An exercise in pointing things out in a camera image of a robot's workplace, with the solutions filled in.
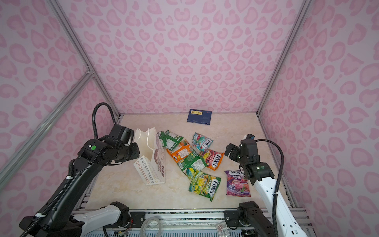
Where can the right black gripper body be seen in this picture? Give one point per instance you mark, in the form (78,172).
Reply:
(236,154)

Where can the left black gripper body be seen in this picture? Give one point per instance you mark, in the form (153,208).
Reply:
(128,152)

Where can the pink orange Fox's candy bag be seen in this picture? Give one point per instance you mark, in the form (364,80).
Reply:
(212,158)

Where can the white paper bag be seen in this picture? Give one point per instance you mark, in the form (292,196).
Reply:
(151,164)

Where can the purple Fox's berries candy bag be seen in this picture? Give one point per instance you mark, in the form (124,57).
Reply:
(237,184)

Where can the teal Fox's mint candy bag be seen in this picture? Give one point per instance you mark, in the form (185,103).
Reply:
(201,142)

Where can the yellow green Fox's candy bag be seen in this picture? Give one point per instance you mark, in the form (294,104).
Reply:
(205,185)

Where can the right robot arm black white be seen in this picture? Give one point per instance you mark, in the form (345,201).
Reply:
(261,176)

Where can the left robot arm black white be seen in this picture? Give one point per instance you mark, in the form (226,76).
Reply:
(55,218)

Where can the green snack packet back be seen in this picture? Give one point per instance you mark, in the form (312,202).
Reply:
(169,140)

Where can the green snack packet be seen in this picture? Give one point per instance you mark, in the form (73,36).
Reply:
(191,164)
(169,140)

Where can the green snack packet front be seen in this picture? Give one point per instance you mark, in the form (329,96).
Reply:
(191,164)

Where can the dark blue booklet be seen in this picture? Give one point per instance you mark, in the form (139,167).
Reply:
(199,116)

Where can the orange snack packet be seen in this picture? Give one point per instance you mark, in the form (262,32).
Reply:
(181,151)

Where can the small clear plastic packet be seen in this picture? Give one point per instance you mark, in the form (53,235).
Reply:
(222,229)

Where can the clear coiled tube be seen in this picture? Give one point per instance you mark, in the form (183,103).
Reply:
(152,222)

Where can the aluminium frame strut left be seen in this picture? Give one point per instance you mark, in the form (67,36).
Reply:
(19,158)

